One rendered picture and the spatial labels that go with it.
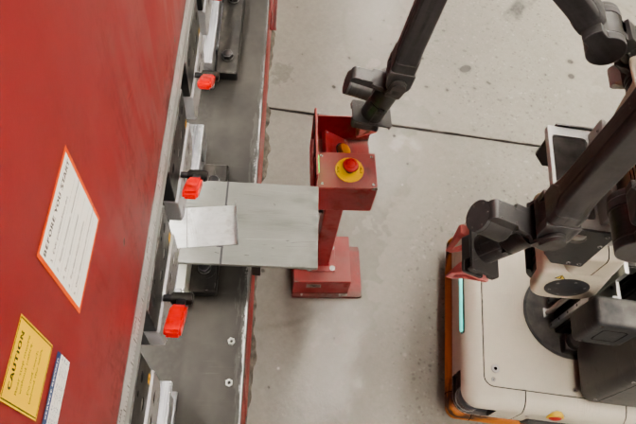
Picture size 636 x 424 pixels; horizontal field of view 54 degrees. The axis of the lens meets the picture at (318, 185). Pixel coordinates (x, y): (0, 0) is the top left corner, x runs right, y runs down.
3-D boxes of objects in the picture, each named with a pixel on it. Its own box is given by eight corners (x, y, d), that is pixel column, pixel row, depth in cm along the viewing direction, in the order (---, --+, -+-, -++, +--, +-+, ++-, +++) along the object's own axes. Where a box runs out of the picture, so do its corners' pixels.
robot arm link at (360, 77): (409, 87, 136) (410, 58, 140) (360, 72, 133) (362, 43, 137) (386, 117, 145) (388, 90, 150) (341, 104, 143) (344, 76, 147)
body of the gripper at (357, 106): (348, 103, 153) (360, 84, 147) (386, 110, 156) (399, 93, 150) (350, 125, 150) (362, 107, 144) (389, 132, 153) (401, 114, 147)
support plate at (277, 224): (317, 270, 119) (317, 268, 118) (178, 264, 117) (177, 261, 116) (318, 188, 128) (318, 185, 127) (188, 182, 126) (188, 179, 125)
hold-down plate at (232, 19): (237, 80, 155) (237, 73, 152) (215, 79, 154) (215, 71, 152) (245, -5, 170) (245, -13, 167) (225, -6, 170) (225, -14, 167)
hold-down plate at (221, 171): (216, 296, 126) (216, 291, 124) (189, 295, 126) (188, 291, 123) (228, 171, 141) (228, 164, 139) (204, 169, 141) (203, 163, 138)
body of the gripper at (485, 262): (465, 271, 112) (495, 258, 106) (464, 220, 117) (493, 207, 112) (491, 281, 115) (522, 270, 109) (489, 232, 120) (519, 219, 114)
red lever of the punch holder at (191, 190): (200, 189, 88) (208, 168, 97) (170, 188, 87) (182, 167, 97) (200, 202, 88) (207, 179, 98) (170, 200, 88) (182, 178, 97)
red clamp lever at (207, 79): (213, 79, 98) (220, 70, 107) (187, 79, 98) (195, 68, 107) (213, 91, 98) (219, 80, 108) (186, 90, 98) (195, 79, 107)
